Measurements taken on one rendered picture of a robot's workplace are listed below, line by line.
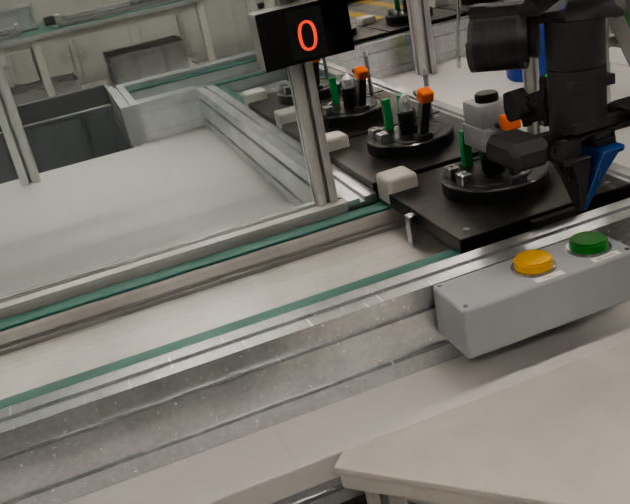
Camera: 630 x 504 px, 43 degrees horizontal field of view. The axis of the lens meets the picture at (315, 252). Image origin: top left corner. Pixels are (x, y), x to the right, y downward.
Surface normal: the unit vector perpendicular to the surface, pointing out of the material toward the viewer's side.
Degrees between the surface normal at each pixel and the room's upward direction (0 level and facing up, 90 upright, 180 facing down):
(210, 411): 90
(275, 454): 0
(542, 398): 0
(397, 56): 90
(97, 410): 90
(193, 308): 0
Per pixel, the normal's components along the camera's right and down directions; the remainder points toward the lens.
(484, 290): -0.18, -0.90
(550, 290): 0.33, 0.33
